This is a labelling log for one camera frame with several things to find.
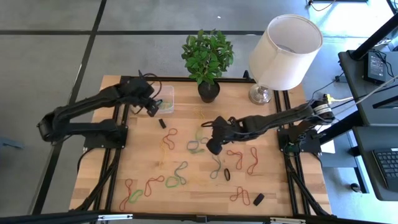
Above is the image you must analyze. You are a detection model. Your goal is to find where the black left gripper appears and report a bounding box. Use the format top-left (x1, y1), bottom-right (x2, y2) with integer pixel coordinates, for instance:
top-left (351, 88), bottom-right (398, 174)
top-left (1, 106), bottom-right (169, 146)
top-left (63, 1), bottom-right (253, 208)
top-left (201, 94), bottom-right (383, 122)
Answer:
top-left (127, 77), bottom-right (164, 118)

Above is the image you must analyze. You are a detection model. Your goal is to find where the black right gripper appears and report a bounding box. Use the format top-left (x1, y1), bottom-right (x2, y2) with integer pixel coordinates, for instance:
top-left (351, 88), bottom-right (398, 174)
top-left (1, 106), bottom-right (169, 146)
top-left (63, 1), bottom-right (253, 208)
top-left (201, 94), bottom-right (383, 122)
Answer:
top-left (206, 115), bottom-right (248, 156)

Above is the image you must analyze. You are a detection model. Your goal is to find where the red rubber band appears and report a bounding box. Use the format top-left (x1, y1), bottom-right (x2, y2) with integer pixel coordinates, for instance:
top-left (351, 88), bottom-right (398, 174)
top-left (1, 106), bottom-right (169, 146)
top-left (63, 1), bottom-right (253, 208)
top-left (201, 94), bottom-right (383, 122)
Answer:
top-left (229, 186), bottom-right (251, 207)
top-left (226, 149), bottom-right (244, 171)
top-left (246, 146), bottom-right (259, 176)
top-left (143, 174), bottom-right (165, 198)
top-left (162, 128), bottom-right (179, 151)
top-left (119, 178), bottom-right (134, 212)

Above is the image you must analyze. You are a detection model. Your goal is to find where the yellow rubber band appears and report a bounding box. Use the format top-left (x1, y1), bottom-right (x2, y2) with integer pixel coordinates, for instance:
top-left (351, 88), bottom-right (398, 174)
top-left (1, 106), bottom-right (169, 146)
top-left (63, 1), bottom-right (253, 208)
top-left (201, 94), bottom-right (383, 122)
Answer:
top-left (159, 139), bottom-right (169, 168)
top-left (193, 106), bottom-right (206, 129)

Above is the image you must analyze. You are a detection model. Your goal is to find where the small black block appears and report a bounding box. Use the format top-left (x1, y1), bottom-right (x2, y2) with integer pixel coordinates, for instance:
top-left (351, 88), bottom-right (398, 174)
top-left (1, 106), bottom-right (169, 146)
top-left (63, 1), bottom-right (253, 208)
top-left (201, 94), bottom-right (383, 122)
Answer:
top-left (252, 192), bottom-right (266, 207)

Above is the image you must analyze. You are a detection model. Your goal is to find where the clear plastic bin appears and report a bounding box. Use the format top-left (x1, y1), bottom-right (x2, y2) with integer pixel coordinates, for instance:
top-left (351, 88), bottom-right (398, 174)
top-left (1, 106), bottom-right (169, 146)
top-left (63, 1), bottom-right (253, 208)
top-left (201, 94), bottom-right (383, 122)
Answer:
top-left (136, 84), bottom-right (175, 115)

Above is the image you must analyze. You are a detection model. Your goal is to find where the green potted plant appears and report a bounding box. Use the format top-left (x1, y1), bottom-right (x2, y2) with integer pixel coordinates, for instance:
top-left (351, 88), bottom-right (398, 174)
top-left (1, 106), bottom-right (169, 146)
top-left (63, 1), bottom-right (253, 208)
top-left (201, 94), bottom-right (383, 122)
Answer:
top-left (181, 28), bottom-right (235, 104)

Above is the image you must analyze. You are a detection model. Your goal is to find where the white paper sheet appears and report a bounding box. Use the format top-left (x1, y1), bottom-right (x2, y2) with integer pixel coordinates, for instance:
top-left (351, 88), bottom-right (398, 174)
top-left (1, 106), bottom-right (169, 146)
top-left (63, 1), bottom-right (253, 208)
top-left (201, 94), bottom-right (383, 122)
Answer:
top-left (319, 140), bottom-right (337, 156)

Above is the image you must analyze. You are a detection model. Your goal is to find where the white shade table lamp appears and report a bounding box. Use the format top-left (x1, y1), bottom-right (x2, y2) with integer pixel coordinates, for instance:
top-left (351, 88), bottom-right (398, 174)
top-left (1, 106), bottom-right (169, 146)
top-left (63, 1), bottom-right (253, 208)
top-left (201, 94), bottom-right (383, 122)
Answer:
top-left (248, 14), bottom-right (324, 106)

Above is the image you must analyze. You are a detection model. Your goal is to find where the white yellow power plug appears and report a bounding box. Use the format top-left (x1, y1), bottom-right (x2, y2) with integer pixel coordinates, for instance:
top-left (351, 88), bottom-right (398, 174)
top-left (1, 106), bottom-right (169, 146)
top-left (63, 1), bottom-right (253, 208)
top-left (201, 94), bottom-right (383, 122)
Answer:
top-left (322, 93), bottom-right (338, 105)

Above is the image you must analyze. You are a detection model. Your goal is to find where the black diagonal beam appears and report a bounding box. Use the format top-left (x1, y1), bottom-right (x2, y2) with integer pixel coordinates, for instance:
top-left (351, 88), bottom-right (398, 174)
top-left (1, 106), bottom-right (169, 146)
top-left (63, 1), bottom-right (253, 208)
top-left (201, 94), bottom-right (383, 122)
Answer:
top-left (348, 12), bottom-right (398, 62)
top-left (318, 109), bottom-right (376, 146)

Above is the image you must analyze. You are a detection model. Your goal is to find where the grey floor object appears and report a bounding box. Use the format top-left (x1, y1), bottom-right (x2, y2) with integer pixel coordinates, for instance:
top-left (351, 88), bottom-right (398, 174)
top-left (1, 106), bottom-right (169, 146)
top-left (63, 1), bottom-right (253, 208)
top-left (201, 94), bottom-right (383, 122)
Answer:
top-left (0, 136), bottom-right (25, 151)

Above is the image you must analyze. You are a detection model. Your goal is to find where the black desk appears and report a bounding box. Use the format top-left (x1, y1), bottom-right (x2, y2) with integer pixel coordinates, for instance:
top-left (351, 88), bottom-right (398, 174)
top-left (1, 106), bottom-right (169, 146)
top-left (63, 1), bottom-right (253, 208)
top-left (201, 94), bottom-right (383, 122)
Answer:
top-left (352, 126), bottom-right (398, 202)
top-left (338, 49), bottom-right (398, 127)

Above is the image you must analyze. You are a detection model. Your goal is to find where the black keyboard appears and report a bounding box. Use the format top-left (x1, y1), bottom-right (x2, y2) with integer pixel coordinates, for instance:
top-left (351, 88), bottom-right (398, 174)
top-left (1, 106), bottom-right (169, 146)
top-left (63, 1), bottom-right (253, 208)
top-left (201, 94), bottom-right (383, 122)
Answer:
top-left (372, 147), bottom-right (398, 191)

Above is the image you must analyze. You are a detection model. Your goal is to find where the black electronics box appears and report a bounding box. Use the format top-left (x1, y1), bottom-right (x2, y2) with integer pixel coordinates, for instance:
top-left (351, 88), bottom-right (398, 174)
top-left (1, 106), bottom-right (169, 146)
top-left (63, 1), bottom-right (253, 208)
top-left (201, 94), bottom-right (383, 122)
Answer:
top-left (363, 50), bottom-right (389, 85)

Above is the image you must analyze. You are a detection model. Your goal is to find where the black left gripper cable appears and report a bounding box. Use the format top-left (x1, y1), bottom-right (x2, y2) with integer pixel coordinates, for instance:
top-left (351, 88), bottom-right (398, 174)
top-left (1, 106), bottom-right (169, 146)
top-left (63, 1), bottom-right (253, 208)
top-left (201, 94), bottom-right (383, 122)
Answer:
top-left (141, 72), bottom-right (162, 98)

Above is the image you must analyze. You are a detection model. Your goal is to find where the white cable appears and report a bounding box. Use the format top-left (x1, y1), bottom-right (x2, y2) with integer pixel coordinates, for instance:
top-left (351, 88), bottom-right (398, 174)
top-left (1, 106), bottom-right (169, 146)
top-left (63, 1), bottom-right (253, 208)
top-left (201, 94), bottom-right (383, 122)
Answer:
top-left (334, 74), bottom-right (398, 108)

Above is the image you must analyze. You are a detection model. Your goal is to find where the black floor cable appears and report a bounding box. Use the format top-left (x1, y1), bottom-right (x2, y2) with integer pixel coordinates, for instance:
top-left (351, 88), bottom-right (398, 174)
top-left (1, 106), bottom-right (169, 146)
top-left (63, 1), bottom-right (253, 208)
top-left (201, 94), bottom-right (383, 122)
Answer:
top-left (306, 0), bottom-right (338, 12)

